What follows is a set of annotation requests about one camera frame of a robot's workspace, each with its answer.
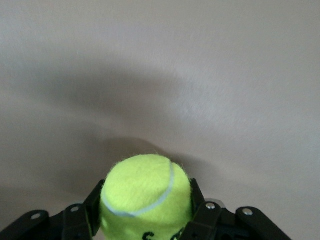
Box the yellow-green tennis ball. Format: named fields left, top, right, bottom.
left=99, top=153, right=195, bottom=240

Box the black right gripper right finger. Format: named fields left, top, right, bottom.
left=181, top=177, right=292, bottom=240

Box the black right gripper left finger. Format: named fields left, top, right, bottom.
left=0, top=179, right=106, bottom=240

